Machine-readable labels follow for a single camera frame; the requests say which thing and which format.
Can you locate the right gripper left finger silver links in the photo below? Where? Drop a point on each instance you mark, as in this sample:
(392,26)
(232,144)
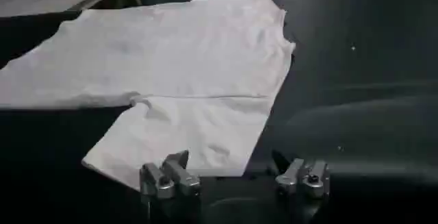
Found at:
(171,177)

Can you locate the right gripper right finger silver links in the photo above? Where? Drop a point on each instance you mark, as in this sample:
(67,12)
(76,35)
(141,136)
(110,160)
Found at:
(302,179)

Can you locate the white shirt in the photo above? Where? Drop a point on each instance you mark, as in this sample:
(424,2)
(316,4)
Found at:
(164,74)

